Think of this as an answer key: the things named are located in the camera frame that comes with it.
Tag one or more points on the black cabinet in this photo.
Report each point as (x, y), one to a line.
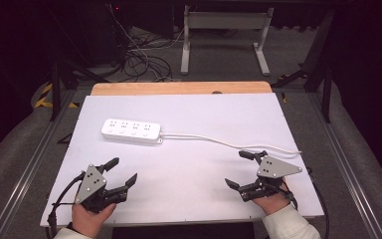
(136, 23)

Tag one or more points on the white metal desk frame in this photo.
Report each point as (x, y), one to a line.
(225, 20)

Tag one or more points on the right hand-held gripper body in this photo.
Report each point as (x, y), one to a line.
(273, 169)

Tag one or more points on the person's left hand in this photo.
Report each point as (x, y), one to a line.
(89, 220)

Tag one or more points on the black metal stand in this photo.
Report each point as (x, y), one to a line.
(326, 89)
(55, 89)

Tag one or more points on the white power strip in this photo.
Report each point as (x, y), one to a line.
(131, 130)

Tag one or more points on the aluminium floor rail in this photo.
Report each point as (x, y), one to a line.
(344, 166)
(30, 166)

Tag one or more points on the person's right hand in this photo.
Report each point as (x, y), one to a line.
(273, 204)

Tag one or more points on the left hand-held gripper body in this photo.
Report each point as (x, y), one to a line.
(93, 186)

